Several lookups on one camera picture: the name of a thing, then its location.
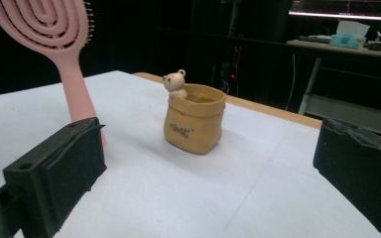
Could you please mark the white-framed desk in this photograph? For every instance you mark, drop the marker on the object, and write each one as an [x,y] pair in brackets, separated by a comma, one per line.
[344,109]

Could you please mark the white table board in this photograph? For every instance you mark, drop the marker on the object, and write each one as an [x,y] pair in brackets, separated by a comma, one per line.
[178,191]

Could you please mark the black computer mouse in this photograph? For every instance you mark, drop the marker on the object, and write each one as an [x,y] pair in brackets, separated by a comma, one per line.
[378,46]

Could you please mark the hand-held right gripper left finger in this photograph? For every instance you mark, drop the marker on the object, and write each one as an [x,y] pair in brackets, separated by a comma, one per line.
[56,172]

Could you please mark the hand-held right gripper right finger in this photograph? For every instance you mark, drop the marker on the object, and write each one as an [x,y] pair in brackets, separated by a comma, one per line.
[363,165]

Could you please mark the brown bag-shaped pot with bear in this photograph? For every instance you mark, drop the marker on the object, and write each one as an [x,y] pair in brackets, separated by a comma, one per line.
[195,129]

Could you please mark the dark keyboard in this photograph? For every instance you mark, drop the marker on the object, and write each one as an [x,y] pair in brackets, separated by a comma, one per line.
[314,38]

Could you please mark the pink hairbrush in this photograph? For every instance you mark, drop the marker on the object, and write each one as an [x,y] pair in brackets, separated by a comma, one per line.
[76,92]

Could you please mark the teal tissue box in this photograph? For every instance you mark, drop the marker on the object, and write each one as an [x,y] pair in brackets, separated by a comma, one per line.
[347,40]

